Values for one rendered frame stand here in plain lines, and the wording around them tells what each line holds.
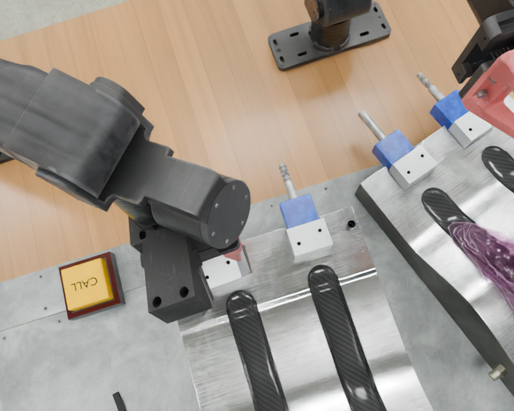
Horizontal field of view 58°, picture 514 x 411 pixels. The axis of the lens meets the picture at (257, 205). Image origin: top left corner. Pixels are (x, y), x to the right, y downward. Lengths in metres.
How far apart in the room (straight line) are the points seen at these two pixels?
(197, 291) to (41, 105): 0.18
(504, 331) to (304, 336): 0.24
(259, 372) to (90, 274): 0.28
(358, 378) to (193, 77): 0.53
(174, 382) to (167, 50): 0.54
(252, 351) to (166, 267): 0.23
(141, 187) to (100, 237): 0.40
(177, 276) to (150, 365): 0.33
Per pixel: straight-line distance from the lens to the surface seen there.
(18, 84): 0.37
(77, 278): 0.71
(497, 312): 0.64
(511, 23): 0.36
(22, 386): 0.78
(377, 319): 0.61
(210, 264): 0.55
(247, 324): 0.60
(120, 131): 0.35
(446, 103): 0.73
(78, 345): 0.75
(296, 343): 0.60
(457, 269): 0.65
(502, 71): 0.34
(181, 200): 0.34
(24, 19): 2.14
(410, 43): 0.86
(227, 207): 0.36
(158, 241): 0.42
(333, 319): 0.61
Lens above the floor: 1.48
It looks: 74 degrees down
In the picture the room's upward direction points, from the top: 12 degrees counter-clockwise
